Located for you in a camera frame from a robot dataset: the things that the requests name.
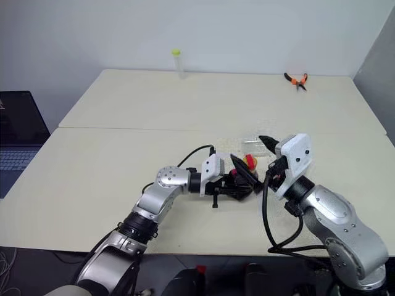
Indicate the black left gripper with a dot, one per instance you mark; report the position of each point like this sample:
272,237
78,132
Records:
226,186

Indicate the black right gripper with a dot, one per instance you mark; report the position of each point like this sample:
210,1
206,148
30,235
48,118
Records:
277,171

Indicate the clear cola bottle red label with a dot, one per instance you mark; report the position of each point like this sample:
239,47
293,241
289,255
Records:
250,162

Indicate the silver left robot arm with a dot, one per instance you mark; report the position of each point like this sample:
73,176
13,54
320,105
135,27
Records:
166,182

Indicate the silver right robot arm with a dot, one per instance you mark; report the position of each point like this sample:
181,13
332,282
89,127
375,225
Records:
333,209

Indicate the orange black pliers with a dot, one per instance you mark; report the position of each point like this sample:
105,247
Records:
294,81

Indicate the small red part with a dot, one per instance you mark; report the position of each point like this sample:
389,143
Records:
201,269

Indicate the dark rounded shape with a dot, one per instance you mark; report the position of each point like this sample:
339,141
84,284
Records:
182,283

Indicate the clear tube yellow-green cap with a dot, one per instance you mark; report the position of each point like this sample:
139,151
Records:
182,69

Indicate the grey robot torso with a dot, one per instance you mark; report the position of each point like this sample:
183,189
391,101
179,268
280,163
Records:
61,291

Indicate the dark laptop computer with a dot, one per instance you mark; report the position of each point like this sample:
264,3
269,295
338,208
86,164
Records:
18,117

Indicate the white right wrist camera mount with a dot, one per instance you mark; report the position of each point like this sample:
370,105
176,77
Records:
296,157

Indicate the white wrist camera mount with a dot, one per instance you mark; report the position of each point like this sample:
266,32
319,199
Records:
211,168
296,157

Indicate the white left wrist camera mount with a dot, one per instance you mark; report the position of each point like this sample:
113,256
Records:
211,168

